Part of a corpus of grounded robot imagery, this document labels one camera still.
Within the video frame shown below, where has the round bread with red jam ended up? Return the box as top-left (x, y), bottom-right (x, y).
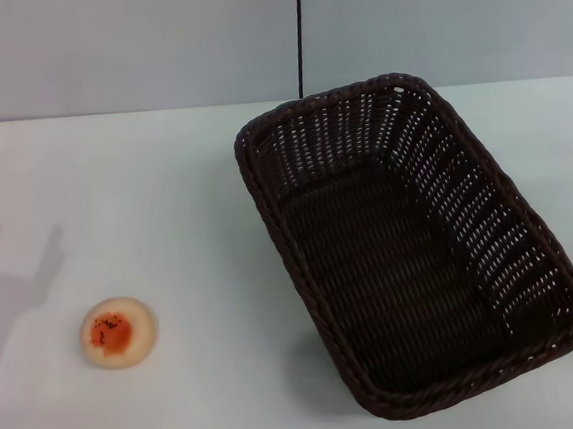
top-left (76, 293), bottom-right (162, 374)

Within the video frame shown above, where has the dark brown woven basket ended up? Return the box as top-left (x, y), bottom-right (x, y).
top-left (228, 55), bottom-right (573, 429)

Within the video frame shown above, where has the black vertical wall strip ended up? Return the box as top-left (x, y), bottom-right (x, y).
top-left (290, 0), bottom-right (311, 99)

